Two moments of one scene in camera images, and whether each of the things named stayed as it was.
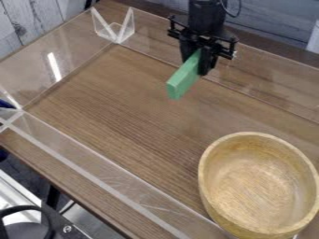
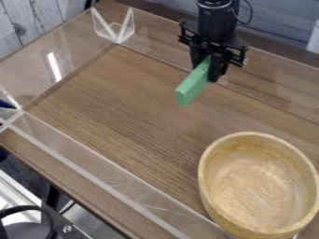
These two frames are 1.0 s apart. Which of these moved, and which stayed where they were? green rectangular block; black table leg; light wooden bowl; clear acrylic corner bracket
Moved: green rectangular block
Stayed: light wooden bowl; black table leg; clear acrylic corner bracket
